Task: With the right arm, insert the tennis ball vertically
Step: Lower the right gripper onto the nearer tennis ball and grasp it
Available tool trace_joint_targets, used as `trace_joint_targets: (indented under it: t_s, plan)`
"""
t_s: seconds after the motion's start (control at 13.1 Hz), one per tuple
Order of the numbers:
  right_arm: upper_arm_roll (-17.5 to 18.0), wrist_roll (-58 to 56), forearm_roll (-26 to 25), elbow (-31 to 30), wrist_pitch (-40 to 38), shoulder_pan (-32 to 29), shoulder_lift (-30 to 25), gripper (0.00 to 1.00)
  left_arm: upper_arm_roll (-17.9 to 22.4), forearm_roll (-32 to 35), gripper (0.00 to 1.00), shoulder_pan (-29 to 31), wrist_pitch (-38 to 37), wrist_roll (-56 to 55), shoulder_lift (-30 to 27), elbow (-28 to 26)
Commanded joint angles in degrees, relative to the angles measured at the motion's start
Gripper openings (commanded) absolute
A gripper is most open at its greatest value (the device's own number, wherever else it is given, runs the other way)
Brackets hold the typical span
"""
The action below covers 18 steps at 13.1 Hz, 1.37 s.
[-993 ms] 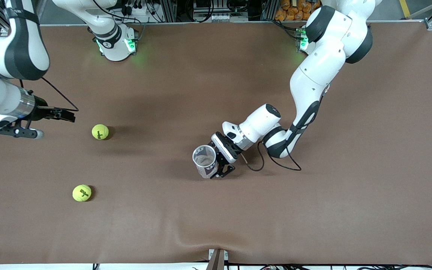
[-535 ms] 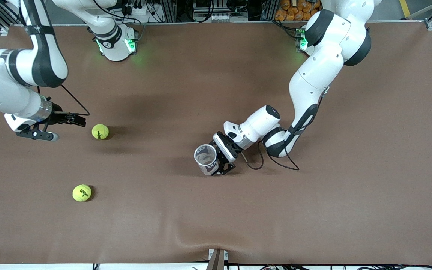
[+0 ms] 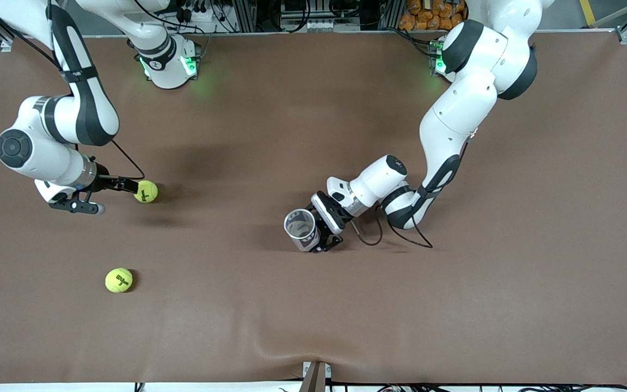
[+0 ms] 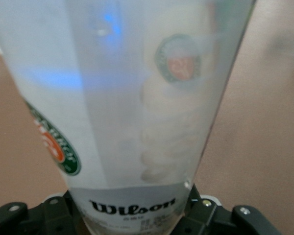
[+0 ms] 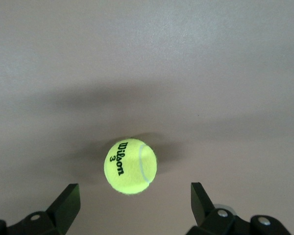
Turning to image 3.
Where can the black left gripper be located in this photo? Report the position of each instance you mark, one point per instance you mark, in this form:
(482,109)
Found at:
(329,213)

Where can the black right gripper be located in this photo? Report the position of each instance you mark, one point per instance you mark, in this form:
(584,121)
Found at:
(104,182)

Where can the clear Wilson tennis ball can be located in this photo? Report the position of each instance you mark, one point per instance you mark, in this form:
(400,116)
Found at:
(300,226)

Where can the yellow Wilson tennis ball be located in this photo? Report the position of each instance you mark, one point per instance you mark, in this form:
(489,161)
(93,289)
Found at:
(148,191)
(118,280)

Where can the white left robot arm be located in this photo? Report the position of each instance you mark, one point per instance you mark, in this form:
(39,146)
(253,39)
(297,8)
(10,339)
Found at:
(466,109)

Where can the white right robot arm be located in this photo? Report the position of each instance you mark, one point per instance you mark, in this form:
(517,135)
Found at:
(47,158)

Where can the brown table mat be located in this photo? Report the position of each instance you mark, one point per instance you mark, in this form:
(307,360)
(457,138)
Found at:
(237,136)

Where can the white power strip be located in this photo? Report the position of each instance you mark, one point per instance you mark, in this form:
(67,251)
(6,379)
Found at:
(204,15)

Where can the white terminal strip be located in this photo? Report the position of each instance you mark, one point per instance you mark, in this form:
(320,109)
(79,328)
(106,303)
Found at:
(319,25)

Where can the aluminium rack profile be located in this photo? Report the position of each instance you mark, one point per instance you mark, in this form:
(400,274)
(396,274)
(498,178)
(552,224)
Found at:
(244,16)
(389,15)

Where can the pile of orange lumpy items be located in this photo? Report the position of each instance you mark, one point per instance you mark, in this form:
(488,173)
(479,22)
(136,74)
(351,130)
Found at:
(428,19)

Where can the table edge clamp bracket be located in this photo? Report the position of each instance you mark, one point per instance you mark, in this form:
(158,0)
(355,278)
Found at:
(315,378)

